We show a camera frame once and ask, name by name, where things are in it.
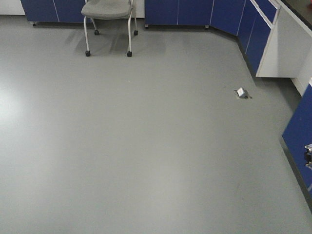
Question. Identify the yellow mushroom push button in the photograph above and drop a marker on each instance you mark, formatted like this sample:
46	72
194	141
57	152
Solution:
308	156

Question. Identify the metal floor socket box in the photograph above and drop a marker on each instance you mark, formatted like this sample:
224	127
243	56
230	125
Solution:
242	93

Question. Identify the grey rolling office chair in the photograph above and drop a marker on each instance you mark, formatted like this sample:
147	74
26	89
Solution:
110	10

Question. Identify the blue cabinet run right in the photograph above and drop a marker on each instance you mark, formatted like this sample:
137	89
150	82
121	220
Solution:
275	36

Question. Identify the blue cabinet near right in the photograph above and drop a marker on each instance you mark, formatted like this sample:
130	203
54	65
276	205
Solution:
297	134

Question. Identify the blue cabinet left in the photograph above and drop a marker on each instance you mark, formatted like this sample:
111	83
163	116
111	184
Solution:
63	11

